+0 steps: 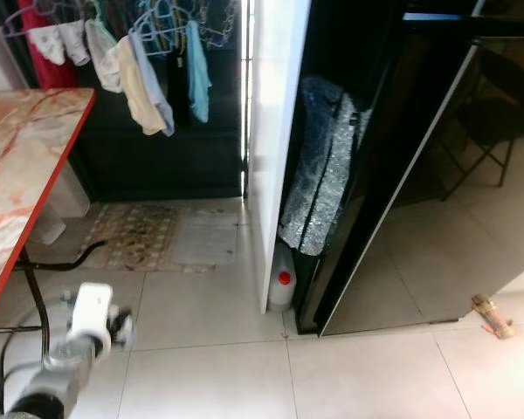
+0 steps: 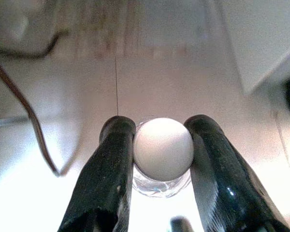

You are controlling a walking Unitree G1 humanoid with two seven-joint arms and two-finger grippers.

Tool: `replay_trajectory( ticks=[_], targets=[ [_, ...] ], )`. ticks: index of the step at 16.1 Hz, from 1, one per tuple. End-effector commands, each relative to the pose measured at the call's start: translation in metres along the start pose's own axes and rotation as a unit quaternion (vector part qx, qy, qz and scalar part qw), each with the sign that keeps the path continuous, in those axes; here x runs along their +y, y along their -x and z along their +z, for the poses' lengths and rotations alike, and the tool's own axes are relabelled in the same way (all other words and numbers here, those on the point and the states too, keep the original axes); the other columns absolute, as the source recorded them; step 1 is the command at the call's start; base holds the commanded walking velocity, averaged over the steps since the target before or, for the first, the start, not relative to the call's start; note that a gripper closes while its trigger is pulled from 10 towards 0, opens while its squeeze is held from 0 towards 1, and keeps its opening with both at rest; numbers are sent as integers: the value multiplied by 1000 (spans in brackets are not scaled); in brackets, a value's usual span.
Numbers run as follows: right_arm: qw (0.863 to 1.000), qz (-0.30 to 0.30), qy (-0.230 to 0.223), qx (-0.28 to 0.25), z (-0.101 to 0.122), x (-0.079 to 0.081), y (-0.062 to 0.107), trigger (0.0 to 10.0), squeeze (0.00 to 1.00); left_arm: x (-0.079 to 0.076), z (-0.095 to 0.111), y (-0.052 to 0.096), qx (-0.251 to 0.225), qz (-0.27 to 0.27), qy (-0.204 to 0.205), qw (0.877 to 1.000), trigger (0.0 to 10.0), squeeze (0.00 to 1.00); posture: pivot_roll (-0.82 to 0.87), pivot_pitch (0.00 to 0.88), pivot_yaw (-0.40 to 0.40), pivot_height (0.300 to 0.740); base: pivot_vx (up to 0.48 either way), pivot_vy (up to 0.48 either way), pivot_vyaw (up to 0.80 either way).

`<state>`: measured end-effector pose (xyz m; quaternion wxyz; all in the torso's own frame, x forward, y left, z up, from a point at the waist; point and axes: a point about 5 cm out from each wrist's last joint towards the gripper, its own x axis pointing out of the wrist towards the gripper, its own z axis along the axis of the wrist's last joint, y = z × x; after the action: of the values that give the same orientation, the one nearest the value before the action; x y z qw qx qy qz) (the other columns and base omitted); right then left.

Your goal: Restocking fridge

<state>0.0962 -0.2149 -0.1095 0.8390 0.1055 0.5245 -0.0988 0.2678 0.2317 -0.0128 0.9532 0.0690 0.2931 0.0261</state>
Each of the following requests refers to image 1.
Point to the white fridge with black door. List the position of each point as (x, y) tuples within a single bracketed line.
[(271, 131)]

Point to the black metal table leg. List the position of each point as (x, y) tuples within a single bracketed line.
[(39, 305)]

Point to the pale patterned door mat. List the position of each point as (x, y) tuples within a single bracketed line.
[(140, 236)]

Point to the white plastic container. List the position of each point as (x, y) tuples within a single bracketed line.
[(51, 229)]

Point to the white jug with red cap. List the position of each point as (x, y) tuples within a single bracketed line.
[(282, 288)]

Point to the grey blue hanging garment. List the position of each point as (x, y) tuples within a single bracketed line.
[(159, 100)]

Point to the beige hanging garment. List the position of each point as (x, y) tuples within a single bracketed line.
[(141, 92)]

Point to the silver foil sheet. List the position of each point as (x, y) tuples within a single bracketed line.
[(323, 175)]

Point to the red hanging cloth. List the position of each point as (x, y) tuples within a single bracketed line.
[(48, 74)]

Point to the teal hanging garment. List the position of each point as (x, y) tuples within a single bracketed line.
[(197, 74)]

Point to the white hanging garment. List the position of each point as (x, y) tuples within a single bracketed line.
[(48, 42), (74, 42)]

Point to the purple clothes hanger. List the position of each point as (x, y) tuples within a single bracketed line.
[(26, 16)]

